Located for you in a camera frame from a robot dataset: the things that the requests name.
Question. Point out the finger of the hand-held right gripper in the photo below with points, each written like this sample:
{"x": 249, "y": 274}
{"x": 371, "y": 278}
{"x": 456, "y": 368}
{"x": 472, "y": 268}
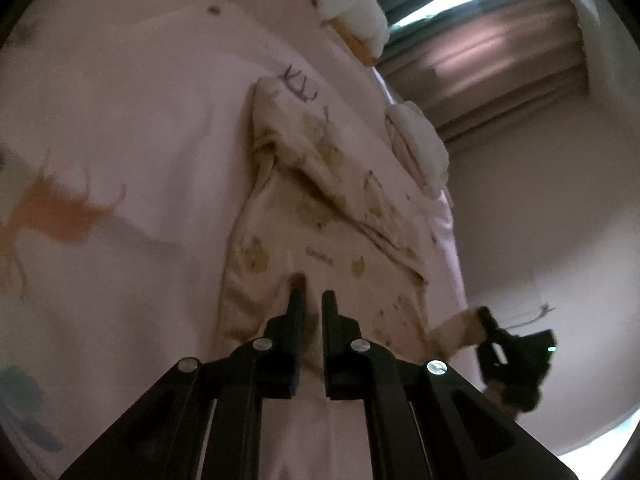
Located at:
{"x": 485, "y": 360}
{"x": 487, "y": 320}

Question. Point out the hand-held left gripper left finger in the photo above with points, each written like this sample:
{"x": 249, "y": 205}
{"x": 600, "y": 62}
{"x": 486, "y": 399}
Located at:
{"x": 296, "y": 320}

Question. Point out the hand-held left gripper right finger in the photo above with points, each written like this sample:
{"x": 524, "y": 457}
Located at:
{"x": 330, "y": 320}

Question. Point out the beige printed baby garment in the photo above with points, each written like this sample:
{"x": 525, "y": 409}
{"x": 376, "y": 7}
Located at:
{"x": 310, "y": 200}

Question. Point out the white folded cloth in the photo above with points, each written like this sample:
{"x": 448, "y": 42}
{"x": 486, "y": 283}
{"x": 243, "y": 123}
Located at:
{"x": 420, "y": 135}

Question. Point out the pink curtain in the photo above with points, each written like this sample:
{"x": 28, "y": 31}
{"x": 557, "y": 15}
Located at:
{"x": 500, "y": 70}

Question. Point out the pink printed bed cover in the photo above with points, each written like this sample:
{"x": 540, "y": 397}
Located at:
{"x": 125, "y": 110}

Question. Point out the orange cushion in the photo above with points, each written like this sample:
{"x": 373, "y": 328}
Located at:
{"x": 362, "y": 45}

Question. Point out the teal curtain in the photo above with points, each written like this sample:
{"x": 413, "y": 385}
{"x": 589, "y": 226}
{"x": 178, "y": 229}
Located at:
{"x": 400, "y": 2}

